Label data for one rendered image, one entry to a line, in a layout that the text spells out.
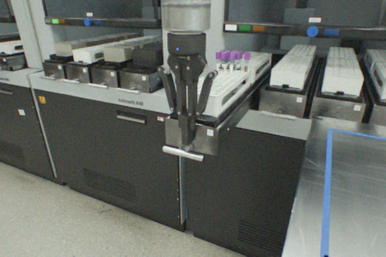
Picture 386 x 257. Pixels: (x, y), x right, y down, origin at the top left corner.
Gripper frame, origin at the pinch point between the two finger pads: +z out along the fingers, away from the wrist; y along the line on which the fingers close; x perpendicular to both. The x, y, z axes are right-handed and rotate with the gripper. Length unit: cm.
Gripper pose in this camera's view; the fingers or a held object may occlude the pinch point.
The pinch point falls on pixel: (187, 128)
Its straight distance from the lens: 60.0
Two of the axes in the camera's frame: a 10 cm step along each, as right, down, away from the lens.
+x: -4.4, 3.9, -8.1
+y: -9.0, -1.9, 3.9
